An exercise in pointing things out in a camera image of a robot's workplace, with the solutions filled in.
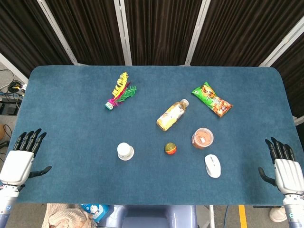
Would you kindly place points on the left black-fingered white robot hand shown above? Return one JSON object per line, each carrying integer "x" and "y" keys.
{"x": 16, "y": 166}

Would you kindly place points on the right black-fingered white robot hand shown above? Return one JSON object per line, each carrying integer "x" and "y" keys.
{"x": 289, "y": 175}

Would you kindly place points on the white round container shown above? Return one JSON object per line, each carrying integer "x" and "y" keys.
{"x": 124, "y": 152}

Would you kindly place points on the left lavender robot arm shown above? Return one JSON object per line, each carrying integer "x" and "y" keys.
{"x": 7, "y": 204}

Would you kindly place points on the right lavender robot arm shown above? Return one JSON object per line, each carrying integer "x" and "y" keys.
{"x": 294, "y": 211}

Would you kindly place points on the small orange green ball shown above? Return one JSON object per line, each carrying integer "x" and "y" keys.
{"x": 170, "y": 148}

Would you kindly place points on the white shoe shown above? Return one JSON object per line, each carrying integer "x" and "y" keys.
{"x": 277, "y": 215}

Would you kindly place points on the black floor power box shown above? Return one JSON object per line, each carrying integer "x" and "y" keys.
{"x": 8, "y": 107}

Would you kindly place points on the blue table cloth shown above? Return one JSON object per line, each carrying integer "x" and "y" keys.
{"x": 71, "y": 123}

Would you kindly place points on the beige knitted blanket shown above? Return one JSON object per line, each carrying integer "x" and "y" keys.
{"x": 64, "y": 217}

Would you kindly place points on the white computer mouse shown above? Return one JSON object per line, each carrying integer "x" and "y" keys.
{"x": 212, "y": 166}

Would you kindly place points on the white metal stand leg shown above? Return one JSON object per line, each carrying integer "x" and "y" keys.
{"x": 210, "y": 217}

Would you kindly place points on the blue cartoon print bag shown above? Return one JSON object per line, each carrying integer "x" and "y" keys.
{"x": 95, "y": 211}

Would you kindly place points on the clear jar of rubber bands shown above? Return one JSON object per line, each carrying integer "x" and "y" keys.
{"x": 202, "y": 139}

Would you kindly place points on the brown white-framed screen panel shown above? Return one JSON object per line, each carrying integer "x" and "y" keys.
{"x": 90, "y": 28}
{"x": 294, "y": 78}
{"x": 237, "y": 28}
{"x": 159, "y": 28}
{"x": 23, "y": 35}

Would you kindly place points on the green snack bag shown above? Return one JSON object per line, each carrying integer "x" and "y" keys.
{"x": 211, "y": 98}

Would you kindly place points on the colourful feather shuttlecock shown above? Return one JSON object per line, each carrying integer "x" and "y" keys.
{"x": 118, "y": 92}

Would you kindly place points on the yellow tea plastic bottle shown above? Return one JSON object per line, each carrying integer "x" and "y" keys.
{"x": 169, "y": 116}

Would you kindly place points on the lavender robot torso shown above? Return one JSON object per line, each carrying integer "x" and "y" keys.
{"x": 152, "y": 217}

